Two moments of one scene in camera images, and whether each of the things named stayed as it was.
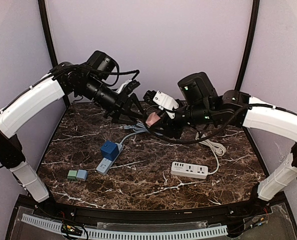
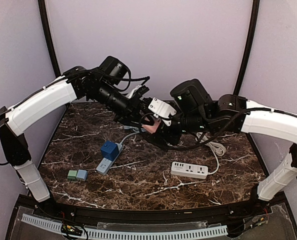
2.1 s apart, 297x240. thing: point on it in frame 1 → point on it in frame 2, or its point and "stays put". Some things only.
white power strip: (189, 169) stays put
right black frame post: (249, 44) stays put
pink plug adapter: (152, 118) → (151, 129)
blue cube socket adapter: (109, 150) stays put
